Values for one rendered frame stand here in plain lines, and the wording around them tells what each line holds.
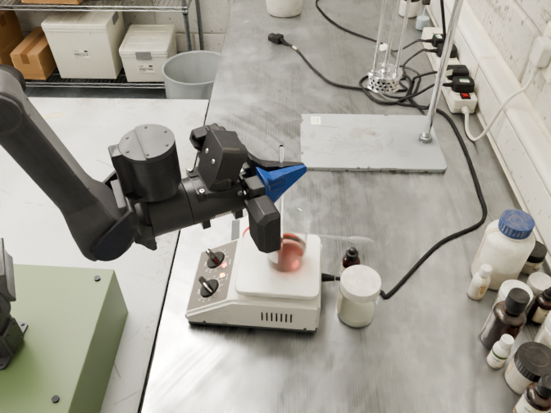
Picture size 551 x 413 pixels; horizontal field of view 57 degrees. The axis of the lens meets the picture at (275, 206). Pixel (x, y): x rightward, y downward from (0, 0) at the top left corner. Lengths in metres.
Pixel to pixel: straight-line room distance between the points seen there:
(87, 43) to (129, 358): 2.38
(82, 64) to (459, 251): 2.50
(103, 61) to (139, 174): 2.51
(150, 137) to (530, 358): 0.56
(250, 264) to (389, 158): 0.45
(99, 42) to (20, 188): 1.93
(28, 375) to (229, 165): 0.35
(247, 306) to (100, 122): 0.67
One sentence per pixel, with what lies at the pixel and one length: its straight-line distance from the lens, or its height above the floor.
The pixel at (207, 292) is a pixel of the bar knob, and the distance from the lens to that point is 0.77.
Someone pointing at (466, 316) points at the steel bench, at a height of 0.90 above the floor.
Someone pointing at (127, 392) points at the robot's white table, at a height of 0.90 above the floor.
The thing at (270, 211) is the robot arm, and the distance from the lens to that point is 0.54.
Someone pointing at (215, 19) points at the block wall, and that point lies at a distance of 3.22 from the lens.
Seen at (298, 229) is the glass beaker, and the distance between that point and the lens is 0.74.
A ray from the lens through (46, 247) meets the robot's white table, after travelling 0.98.
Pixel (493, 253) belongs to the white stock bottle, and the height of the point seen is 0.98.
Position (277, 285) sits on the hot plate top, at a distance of 0.73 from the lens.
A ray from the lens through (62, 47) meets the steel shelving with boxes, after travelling 3.06.
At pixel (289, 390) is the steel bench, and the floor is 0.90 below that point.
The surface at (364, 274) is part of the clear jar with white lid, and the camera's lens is 0.76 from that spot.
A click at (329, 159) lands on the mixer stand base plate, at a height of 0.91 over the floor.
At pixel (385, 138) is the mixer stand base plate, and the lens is 1.14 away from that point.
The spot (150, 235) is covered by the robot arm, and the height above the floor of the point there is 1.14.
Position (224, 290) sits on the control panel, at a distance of 0.76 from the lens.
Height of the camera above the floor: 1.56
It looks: 43 degrees down
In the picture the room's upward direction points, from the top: straight up
